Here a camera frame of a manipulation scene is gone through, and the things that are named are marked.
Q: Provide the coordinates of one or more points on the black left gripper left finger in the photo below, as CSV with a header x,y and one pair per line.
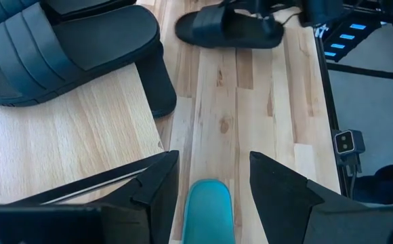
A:
x,y
159,203

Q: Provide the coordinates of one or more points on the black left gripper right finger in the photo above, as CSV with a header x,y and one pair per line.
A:
x,y
284,210

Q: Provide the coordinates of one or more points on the black rubber slide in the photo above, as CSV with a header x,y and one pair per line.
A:
x,y
91,5
81,44
230,32
159,84

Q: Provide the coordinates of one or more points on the green rubber slide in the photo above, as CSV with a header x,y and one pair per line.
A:
x,y
208,213

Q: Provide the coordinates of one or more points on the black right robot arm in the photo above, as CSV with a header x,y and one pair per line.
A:
x,y
318,10

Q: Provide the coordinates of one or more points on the silver aluminium extrusion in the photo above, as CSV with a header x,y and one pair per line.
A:
x,y
317,30

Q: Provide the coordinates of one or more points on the black box with blue lights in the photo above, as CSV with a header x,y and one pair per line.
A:
x,y
345,40

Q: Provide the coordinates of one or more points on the small table-level camera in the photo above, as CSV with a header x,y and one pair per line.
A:
x,y
345,142

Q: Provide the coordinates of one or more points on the black aluminium table frame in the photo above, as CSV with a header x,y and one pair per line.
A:
x,y
328,84

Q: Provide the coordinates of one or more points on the wooden shelf with black frame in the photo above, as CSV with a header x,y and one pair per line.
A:
x,y
64,142

